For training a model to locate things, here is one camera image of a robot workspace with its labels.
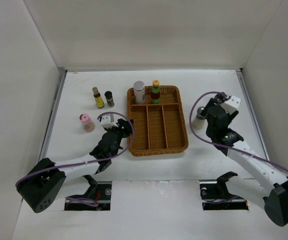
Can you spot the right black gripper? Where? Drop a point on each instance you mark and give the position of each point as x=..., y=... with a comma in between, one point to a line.
x=231, y=117

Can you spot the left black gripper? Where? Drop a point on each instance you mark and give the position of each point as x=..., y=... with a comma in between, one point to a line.
x=124, y=127

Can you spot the white jar silver lid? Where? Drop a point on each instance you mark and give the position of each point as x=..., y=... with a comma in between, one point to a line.
x=139, y=92

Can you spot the red sauce bottle green label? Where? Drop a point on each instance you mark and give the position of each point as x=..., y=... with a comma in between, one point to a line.
x=155, y=92

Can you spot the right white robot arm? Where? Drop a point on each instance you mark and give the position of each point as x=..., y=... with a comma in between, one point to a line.
x=272, y=193

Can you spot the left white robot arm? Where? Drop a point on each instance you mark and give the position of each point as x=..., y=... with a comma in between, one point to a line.
x=73, y=179

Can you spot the salt shaker silver cap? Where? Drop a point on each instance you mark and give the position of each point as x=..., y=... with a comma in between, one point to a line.
x=199, y=120

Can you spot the pink cap spice jar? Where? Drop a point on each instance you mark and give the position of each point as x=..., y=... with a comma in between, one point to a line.
x=87, y=123

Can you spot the brown bottle yellow label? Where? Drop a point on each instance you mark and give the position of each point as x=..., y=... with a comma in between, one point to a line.
x=98, y=98

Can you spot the white bottle black cap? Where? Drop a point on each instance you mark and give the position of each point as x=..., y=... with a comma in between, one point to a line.
x=221, y=97

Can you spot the small dark spice jar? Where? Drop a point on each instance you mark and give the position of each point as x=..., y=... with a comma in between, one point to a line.
x=109, y=99

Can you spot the brown wicker divided tray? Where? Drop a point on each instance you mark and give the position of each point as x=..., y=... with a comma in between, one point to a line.
x=158, y=128

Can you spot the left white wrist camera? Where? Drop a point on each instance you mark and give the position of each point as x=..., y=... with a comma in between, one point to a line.
x=107, y=119

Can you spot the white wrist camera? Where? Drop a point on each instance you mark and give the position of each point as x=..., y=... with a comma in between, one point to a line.
x=107, y=119
x=231, y=104

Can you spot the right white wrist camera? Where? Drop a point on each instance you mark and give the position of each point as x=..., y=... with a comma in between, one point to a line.
x=231, y=104

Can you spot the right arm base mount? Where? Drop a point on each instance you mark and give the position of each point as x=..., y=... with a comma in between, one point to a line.
x=216, y=197

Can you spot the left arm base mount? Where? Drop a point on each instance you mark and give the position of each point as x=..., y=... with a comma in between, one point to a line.
x=97, y=196

